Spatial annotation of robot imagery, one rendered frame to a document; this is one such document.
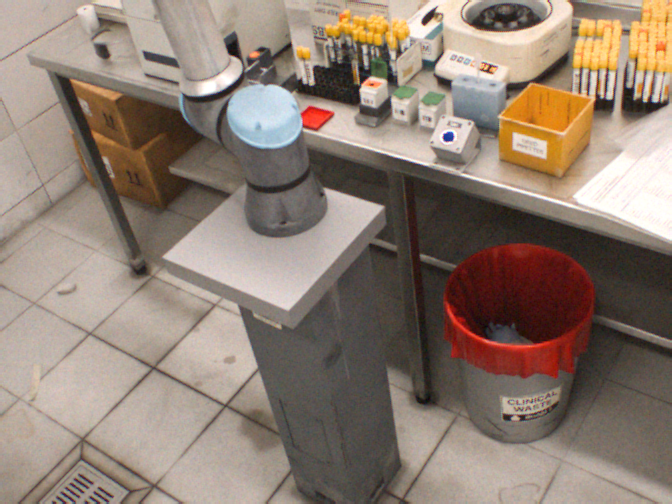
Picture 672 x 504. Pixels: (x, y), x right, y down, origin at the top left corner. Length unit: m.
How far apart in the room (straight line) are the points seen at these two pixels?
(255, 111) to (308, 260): 0.26
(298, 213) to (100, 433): 1.25
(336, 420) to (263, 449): 0.58
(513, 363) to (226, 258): 0.76
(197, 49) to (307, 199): 0.31
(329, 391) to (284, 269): 0.37
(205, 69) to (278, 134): 0.17
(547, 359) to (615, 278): 0.44
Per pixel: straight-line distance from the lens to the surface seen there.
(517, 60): 1.73
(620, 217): 1.42
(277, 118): 1.27
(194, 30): 1.32
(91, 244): 3.05
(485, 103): 1.60
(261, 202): 1.35
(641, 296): 2.16
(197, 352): 2.50
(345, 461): 1.80
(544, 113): 1.62
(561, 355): 1.84
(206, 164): 2.77
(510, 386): 1.92
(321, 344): 1.49
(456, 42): 1.80
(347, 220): 1.38
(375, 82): 1.68
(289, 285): 1.28
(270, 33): 1.99
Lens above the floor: 1.80
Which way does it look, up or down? 42 degrees down
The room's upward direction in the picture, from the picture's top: 11 degrees counter-clockwise
